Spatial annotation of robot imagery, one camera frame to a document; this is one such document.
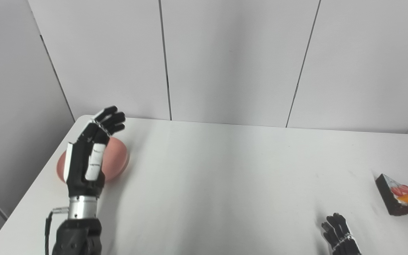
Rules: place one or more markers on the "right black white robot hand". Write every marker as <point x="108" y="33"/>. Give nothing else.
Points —
<point x="340" y="235"/>

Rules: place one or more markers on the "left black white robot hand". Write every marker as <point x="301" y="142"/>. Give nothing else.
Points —
<point x="87" y="159"/>

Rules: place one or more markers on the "pink round plate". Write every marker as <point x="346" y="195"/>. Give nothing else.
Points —
<point x="115" y="161"/>

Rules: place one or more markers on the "chocolate cake slice with fruit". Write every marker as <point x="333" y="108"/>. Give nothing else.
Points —
<point x="398" y="195"/>

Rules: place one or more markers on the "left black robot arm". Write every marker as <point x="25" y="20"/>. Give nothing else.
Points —
<point x="78" y="230"/>

